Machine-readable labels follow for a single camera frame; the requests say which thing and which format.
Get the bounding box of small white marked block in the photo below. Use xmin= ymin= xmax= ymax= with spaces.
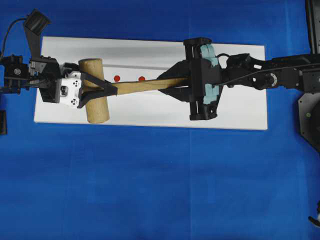
xmin=102 ymin=63 xmax=188 ymax=96

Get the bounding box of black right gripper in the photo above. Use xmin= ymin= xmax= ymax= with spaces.
xmin=157 ymin=37 xmax=221 ymax=121

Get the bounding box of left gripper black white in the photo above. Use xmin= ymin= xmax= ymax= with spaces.
xmin=28 ymin=56 xmax=118 ymax=109

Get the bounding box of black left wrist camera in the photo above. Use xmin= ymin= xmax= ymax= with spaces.
xmin=23 ymin=9 xmax=51 ymax=58

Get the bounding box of black clip at edge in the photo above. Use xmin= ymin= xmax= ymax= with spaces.
xmin=307 ymin=201 xmax=320 ymax=228

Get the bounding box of black teal right wrist camera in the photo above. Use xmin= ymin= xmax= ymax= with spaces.
xmin=200 ymin=44 xmax=220 ymax=105

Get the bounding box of black camera cable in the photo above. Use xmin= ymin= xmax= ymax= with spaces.
xmin=0 ymin=16 xmax=28 ymax=58
xmin=216 ymin=53 xmax=320 ymax=87

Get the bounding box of wooden mallet hammer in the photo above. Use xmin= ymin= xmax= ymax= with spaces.
xmin=78 ymin=58 xmax=189 ymax=124

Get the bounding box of black left camera cable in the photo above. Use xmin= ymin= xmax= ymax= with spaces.
xmin=0 ymin=16 xmax=28 ymax=58

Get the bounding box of blue table cloth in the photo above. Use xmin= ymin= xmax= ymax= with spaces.
xmin=0 ymin=0 xmax=320 ymax=240

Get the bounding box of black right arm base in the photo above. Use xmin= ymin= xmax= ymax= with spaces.
xmin=298 ymin=93 xmax=320 ymax=153

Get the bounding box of large white foam board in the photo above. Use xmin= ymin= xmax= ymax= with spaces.
xmin=41 ymin=36 xmax=268 ymax=130

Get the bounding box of black right camera cable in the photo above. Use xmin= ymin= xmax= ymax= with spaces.
xmin=216 ymin=53 xmax=320 ymax=87

